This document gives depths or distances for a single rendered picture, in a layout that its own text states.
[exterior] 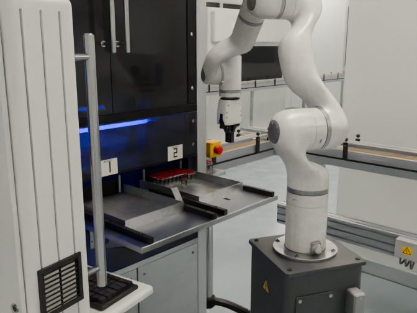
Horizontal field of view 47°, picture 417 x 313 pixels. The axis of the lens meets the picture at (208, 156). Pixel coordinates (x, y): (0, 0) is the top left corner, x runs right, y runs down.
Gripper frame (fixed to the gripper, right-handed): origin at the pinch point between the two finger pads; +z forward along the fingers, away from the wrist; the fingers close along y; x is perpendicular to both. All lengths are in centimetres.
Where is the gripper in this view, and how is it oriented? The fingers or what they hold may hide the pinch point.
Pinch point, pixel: (229, 137)
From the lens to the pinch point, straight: 188.9
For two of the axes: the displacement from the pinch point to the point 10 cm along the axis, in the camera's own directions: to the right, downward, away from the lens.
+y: -6.9, 1.6, -7.1
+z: 0.0, 9.7, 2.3
